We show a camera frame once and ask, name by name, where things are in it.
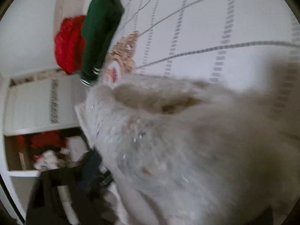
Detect white fuzzy jacket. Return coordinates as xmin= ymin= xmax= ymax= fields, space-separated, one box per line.
xmin=75 ymin=58 xmax=300 ymax=225

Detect white drawer unit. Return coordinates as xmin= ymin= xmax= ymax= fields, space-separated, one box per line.
xmin=66 ymin=136 xmax=91 ymax=162

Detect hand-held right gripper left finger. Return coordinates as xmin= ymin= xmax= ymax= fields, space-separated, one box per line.
xmin=25 ymin=150 xmax=113 ymax=225

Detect green folded sweater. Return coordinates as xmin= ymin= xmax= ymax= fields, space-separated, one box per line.
xmin=80 ymin=0 xmax=125 ymax=88

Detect white quilted mat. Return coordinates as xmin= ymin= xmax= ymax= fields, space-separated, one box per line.
xmin=98 ymin=0 xmax=300 ymax=146

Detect white fluffy garment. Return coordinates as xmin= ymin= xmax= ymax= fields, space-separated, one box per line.
xmin=34 ymin=150 xmax=59 ymax=170

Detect red quilt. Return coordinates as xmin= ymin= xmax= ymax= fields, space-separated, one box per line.
xmin=54 ymin=15 xmax=87 ymax=74

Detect white wardrobe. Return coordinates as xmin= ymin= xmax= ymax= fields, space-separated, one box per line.
xmin=2 ymin=68 xmax=93 ymax=179

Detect red hanging clothes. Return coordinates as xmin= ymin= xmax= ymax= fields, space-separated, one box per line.
xmin=15 ymin=131 xmax=66 ymax=151

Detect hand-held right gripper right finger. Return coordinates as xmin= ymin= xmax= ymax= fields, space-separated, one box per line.
xmin=262 ymin=205 xmax=275 ymax=225

